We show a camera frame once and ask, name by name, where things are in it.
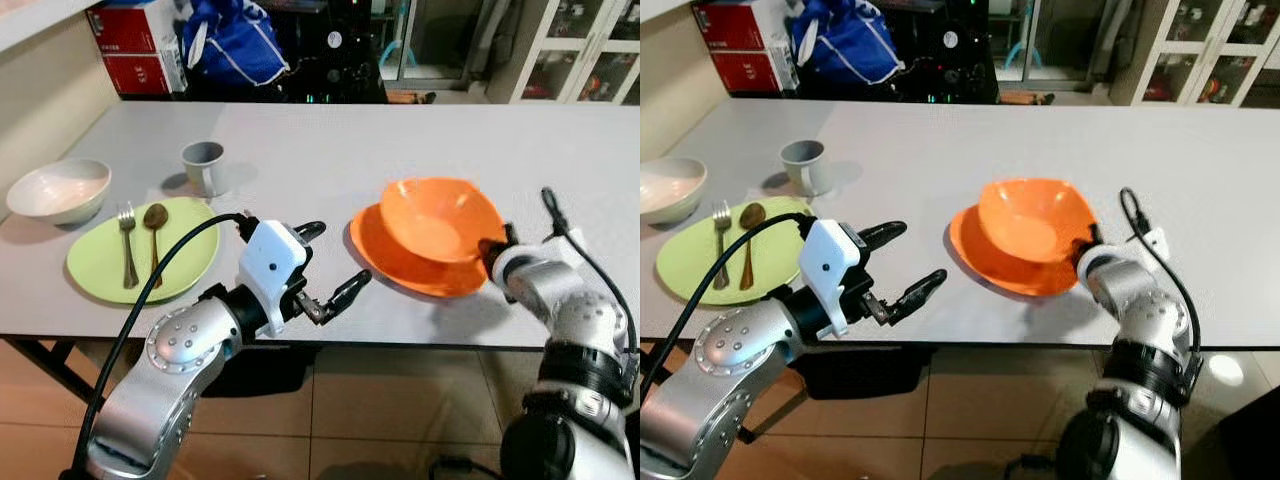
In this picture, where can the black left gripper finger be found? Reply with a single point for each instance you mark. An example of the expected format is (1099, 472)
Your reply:
(885, 232)
(925, 290)
(347, 290)
(312, 230)

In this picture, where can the orange bowl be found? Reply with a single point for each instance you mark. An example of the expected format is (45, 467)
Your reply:
(1035, 215)
(440, 215)

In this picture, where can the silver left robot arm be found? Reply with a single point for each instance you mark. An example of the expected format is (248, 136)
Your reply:
(170, 370)
(740, 360)

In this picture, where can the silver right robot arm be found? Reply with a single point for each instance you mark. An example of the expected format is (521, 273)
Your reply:
(1150, 310)
(575, 310)

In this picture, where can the orange plate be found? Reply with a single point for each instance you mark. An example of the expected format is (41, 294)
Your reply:
(980, 258)
(385, 260)

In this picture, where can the black bag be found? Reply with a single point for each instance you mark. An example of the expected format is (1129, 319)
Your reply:
(255, 370)
(860, 372)

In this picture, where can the grey cup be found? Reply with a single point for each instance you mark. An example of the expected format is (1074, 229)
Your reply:
(803, 165)
(203, 165)

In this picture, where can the brown spoon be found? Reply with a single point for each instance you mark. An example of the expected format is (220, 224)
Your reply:
(155, 215)
(750, 215)

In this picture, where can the silver fork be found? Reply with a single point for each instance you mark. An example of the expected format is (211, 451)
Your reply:
(722, 250)
(127, 250)

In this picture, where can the black computer case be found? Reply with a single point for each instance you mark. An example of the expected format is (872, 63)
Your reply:
(330, 65)
(950, 65)

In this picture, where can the white ceramic bowl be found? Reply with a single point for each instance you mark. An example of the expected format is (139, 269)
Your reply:
(670, 190)
(60, 190)

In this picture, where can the blue bag with white trim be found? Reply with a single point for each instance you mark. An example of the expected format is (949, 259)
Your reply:
(850, 50)
(235, 50)

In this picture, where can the light green plate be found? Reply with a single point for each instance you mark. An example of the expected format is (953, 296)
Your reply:
(690, 270)
(95, 265)

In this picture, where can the red cardboard box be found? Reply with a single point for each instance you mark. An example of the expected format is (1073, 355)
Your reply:
(730, 28)
(750, 72)
(140, 75)
(125, 30)

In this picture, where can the white glass door cabinet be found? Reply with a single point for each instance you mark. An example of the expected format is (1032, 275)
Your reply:
(1190, 45)
(545, 45)

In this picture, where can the glass sliding door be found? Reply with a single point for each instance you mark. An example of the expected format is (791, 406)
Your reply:
(440, 40)
(1050, 40)

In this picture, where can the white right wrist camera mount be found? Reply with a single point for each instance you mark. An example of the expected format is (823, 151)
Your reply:
(520, 268)
(1103, 268)

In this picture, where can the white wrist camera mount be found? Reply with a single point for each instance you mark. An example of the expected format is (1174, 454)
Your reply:
(830, 262)
(272, 260)
(1103, 268)
(520, 268)

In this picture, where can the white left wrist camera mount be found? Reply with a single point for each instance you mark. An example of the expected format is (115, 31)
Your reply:
(830, 262)
(272, 260)

